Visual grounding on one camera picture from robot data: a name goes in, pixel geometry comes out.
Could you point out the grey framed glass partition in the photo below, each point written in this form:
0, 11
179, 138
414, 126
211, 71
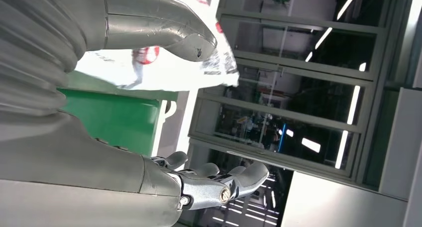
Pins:
290, 97

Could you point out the green conveyor belt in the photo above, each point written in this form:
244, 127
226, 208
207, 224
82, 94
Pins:
115, 120

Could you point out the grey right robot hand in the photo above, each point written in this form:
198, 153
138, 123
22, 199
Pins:
82, 172

